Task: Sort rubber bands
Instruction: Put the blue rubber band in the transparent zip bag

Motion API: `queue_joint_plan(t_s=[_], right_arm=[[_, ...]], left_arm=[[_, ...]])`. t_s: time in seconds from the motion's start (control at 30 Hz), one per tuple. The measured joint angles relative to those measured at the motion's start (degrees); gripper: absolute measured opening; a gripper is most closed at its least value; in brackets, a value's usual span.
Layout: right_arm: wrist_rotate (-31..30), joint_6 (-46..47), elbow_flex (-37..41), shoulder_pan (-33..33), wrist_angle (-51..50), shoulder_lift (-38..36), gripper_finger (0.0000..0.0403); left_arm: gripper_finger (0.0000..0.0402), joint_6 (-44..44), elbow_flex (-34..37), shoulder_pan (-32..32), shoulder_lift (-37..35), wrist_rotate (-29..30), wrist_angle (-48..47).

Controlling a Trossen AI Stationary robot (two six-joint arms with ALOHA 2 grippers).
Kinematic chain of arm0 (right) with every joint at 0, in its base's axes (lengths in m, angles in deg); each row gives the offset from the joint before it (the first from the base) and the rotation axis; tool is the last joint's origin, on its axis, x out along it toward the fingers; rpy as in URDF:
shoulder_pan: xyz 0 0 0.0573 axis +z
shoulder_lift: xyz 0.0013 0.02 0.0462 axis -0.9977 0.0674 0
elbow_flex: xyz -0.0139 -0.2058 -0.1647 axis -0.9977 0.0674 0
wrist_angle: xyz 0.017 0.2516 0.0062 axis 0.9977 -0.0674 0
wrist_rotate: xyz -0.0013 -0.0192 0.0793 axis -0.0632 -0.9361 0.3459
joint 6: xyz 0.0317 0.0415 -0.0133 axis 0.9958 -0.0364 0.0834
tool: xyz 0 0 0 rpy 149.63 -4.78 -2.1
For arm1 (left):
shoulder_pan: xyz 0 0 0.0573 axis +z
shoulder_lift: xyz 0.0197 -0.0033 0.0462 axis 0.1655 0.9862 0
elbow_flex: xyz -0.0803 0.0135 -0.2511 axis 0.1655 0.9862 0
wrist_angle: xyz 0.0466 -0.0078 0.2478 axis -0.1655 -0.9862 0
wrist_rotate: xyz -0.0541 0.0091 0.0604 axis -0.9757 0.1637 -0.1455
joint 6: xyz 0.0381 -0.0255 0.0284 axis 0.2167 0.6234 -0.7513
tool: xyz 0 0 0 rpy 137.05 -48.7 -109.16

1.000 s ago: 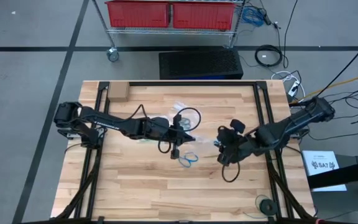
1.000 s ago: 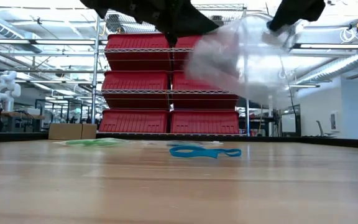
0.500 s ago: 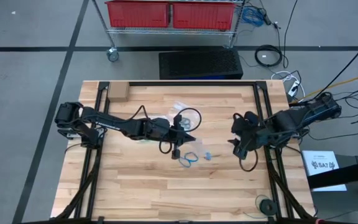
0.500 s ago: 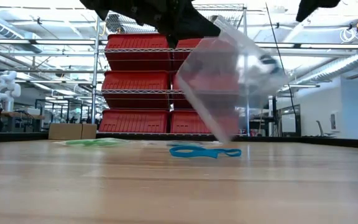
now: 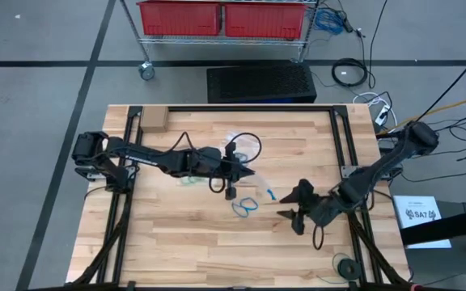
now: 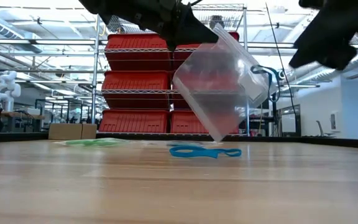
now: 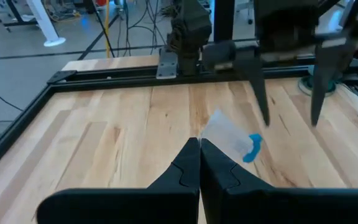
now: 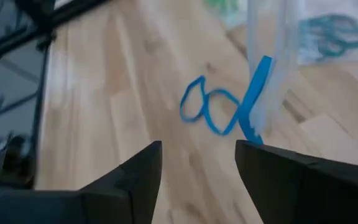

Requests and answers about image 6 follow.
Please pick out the black aluminium table frame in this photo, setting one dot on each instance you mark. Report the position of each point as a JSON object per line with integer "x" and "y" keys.
{"x": 11, "y": 137}

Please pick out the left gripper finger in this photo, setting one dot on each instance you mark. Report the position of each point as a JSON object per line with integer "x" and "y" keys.
{"x": 194, "y": 32}

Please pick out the white wall dispenser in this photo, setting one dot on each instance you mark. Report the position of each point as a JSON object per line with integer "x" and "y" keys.
{"x": 333, "y": 121}

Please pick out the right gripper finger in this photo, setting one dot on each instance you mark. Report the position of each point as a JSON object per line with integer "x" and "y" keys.
{"x": 309, "y": 53}
{"x": 340, "y": 57}

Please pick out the background wooden workbench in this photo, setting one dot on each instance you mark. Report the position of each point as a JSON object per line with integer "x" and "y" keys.
{"x": 11, "y": 114}

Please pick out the small cardboard box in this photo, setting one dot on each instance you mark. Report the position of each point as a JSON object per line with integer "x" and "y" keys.
{"x": 70, "y": 130}

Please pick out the grey background chair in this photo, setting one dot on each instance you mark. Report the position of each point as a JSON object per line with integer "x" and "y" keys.
{"x": 319, "y": 126}

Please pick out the blue rubber band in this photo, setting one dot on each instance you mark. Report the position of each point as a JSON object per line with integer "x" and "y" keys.
{"x": 273, "y": 71}
{"x": 197, "y": 152}

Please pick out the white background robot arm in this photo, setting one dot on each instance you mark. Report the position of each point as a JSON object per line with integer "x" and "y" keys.
{"x": 6, "y": 81}

